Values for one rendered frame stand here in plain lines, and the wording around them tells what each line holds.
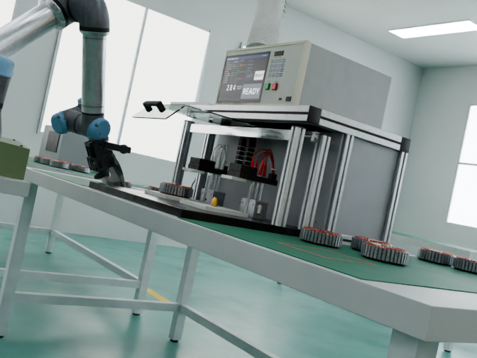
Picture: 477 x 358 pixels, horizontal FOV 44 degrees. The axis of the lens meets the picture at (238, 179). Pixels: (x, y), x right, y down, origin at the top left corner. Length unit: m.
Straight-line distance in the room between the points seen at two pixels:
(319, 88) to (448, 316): 1.08
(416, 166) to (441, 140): 0.55
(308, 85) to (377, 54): 7.36
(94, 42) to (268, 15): 1.49
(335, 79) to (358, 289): 1.04
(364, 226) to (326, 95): 0.42
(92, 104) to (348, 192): 0.87
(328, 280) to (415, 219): 8.37
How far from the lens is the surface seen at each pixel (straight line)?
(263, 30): 3.20
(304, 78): 1.79
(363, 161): 1.84
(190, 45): 7.15
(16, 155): 1.74
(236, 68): 2.07
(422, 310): 0.87
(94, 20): 1.97
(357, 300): 0.95
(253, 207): 1.80
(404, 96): 9.60
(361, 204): 1.85
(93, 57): 1.98
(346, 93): 1.91
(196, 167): 1.97
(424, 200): 9.30
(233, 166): 1.79
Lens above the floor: 0.85
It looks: 1 degrees up
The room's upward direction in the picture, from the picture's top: 12 degrees clockwise
